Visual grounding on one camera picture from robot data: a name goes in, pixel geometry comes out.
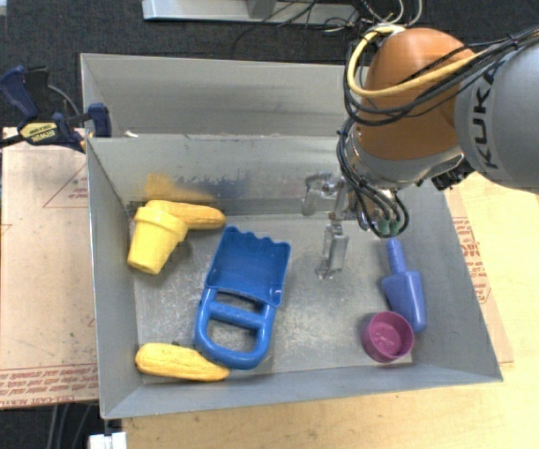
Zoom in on periwinkle toy shovel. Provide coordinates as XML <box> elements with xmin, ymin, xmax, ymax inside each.
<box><xmin>380</xmin><ymin>237</ymin><xmax>429</xmax><ymax>334</ymax></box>

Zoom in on blue toy sand sieve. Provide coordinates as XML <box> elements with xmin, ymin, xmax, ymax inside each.
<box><xmin>193</xmin><ymin>224</ymin><xmax>293</xmax><ymax>371</ymax></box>

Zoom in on yellow toy corn cob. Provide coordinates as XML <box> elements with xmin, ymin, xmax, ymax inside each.
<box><xmin>134</xmin><ymin>341</ymin><xmax>232</xmax><ymax>384</ymax></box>
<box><xmin>143</xmin><ymin>198</ymin><xmax>227</xmax><ymax>231</ymax></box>

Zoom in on yellow toy flower pot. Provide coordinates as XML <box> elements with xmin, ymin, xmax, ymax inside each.
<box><xmin>125</xmin><ymin>205</ymin><xmax>190</xmax><ymax>277</ymax></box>

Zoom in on purple toy bowl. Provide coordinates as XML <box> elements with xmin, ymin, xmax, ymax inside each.
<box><xmin>360</xmin><ymin>310</ymin><xmax>415</xmax><ymax>365</ymax></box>

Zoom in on grey metal bin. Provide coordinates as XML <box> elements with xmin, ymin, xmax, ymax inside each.
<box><xmin>79</xmin><ymin>52</ymin><xmax>505</xmax><ymax>421</ymax></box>

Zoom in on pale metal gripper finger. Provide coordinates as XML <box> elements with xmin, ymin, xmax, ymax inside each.
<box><xmin>300</xmin><ymin>171</ymin><xmax>344</xmax><ymax>217</ymax></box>
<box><xmin>314</xmin><ymin>221</ymin><xmax>349</xmax><ymax>281</ymax></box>

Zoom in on brown cardboard board, red print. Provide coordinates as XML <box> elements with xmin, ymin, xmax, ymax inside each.
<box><xmin>0</xmin><ymin>126</ymin><xmax>516</xmax><ymax>412</ymax></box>

